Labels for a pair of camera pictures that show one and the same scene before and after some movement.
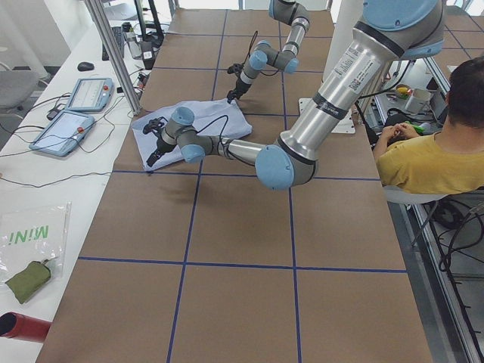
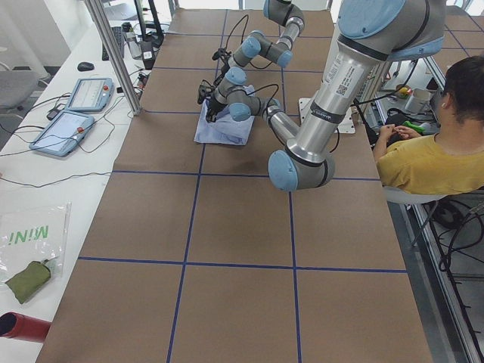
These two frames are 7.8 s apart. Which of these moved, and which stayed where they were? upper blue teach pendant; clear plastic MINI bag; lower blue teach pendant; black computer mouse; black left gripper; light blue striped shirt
Moved: light blue striped shirt; black left gripper
Stayed: black computer mouse; upper blue teach pendant; clear plastic MINI bag; lower blue teach pendant
